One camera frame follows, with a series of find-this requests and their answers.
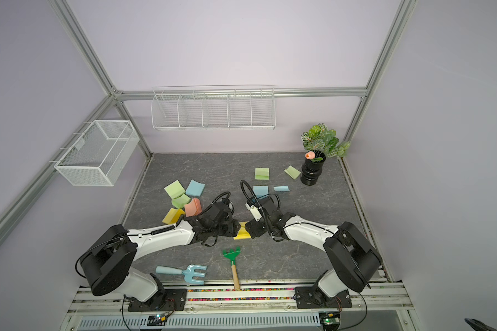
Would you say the pink memo pad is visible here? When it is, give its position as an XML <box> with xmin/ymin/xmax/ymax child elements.
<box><xmin>184</xmin><ymin>197</ymin><xmax>202</xmax><ymax>217</ymax></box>

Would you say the torn blue memo page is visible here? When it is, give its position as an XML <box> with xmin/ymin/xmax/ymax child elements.
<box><xmin>273</xmin><ymin>186</ymin><xmax>290</xmax><ymax>192</ymax></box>

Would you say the torn green memo page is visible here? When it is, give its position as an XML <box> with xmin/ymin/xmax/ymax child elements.
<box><xmin>284</xmin><ymin>165</ymin><xmax>301</xmax><ymax>180</ymax></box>

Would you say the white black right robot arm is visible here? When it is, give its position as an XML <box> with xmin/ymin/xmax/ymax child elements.
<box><xmin>245</xmin><ymin>204</ymin><xmax>382</xmax><ymax>298</ymax></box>

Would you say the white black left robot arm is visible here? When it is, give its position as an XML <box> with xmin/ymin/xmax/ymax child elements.
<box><xmin>76</xmin><ymin>198</ymin><xmax>240</xmax><ymax>306</ymax></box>

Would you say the light blue memo pad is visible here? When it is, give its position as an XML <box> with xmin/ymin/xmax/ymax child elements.
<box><xmin>186</xmin><ymin>179</ymin><xmax>206</xmax><ymax>197</ymax></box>

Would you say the yellow fanned memo pad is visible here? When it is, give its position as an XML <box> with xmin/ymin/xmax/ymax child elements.
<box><xmin>162</xmin><ymin>208</ymin><xmax>186</xmax><ymax>225</ymax></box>

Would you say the light green memo pad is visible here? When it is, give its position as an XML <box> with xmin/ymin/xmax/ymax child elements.
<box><xmin>164</xmin><ymin>180</ymin><xmax>186</xmax><ymax>200</ymax></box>

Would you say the light blue garden fork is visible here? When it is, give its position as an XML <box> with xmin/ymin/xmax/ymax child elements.
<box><xmin>155</xmin><ymin>264</ymin><xmax>207</xmax><ymax>285</ymax></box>

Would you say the black glossy vase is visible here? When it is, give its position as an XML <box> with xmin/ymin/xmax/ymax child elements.
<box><xmin>300</xmin><ymin>150</ymin><xmax>326</xmax><ymax>186</ymax></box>

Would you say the green artificial plant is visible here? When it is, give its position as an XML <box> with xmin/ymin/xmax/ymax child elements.
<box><xmin>301</xmin><ymin>124</ymin><xmax>351</xmax><ymax>163</ymax></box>

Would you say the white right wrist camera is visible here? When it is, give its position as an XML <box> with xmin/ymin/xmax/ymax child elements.
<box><xmin>245</xmin><ymin>204</ymin><xmax>262</xmax><ymax>221</ymax></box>

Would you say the green garden rake wooden handle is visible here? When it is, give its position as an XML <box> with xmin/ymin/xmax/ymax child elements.
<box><xmin>222</xmin><ymin>247</ymin><xmax>241</xmax><ymax>291</ymax></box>

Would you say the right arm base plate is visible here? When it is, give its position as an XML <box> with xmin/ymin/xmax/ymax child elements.
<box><xmin>293</xmin><ymin>286</ymin><xmax>352</xmax><ymax>310</ymax></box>

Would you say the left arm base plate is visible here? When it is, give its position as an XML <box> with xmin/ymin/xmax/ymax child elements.
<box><xmin>127</xmin><ymin>288</ymin><xmax>188</xmax><ymax>312</ymax></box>

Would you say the white wire shelf basket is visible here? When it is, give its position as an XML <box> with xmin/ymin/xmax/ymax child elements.
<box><xmin>150</xmin><ymin>85</ymin><xmax>276</xmax><ymax>131</ymax></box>

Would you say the white wire side basket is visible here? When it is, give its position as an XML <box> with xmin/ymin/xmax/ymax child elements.
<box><xmin>54</xmin><ymin>120</ymin><xmax>139</xmax><ymax>187</ymax></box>

